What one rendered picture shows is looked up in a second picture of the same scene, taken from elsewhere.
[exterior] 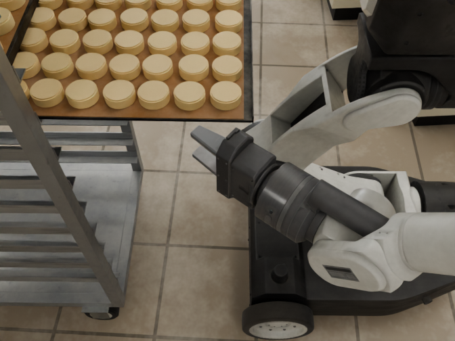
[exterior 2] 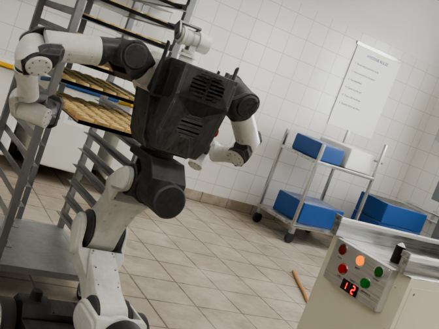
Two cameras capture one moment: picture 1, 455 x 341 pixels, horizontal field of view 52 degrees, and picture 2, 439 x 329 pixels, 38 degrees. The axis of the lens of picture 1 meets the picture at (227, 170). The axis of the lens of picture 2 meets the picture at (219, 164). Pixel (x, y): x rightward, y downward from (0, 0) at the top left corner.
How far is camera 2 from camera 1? 2.28 m
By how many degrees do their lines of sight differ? 65
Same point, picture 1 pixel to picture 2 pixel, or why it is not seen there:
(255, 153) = (55, 100)
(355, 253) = not seen: hidden behind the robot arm
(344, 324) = not seen: outside the picture
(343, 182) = (113, 285)
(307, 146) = (104, 205)
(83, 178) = not seen: hidden behind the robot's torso
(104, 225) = (43, 262)
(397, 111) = (122, 175)
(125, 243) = (34, 267)
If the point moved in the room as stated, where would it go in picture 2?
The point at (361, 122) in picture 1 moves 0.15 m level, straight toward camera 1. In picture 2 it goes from (113, 178) to (71, 164)
